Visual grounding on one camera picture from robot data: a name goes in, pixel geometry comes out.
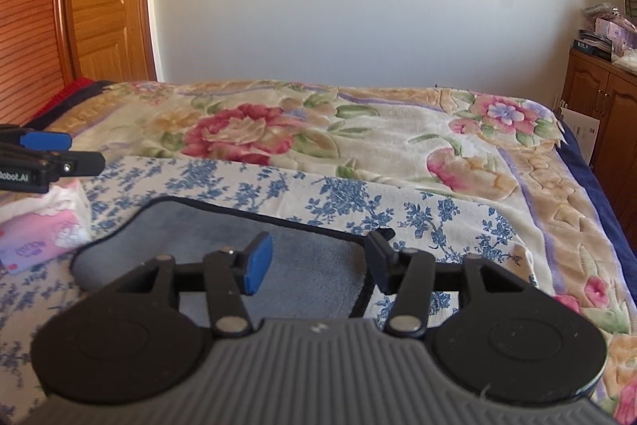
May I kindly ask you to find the purple and grey towel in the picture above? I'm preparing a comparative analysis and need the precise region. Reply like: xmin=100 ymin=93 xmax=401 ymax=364
xmin=70 ymin=196 xmax=373 ymax=321

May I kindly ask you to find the blue floral white sheet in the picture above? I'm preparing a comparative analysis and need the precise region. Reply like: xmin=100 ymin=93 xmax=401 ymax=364
xmin=1 ymin=157 xmax=537 ymax=423

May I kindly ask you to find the pink tissue pack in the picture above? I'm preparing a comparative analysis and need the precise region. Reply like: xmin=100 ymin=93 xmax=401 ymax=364
xmin=1 ymin=179 xmax=92 ymax=275

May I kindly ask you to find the wooden slatted headboard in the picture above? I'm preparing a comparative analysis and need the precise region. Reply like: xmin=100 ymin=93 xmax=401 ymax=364
xmin=1 ymin=0 xmax=73 ymax=124

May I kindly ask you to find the floral plush blanket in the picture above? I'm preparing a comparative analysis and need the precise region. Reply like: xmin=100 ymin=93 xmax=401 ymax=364
xmin=31 ymin=80 xmax=636 ymax=424

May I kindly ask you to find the white paper box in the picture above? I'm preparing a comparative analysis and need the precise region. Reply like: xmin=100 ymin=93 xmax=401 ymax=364
xmin=561 ymin=108 xmax=600 ymax=164

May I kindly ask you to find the wooden cabinet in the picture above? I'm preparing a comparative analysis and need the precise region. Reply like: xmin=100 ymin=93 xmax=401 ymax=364
xmin=560 ymin=49 xmax=637 ymax=248

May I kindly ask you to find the clutter pile on cabinet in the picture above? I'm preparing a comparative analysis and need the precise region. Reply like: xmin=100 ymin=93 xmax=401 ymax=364
xmin=572 ymin=0 xmax=637 ymax=74

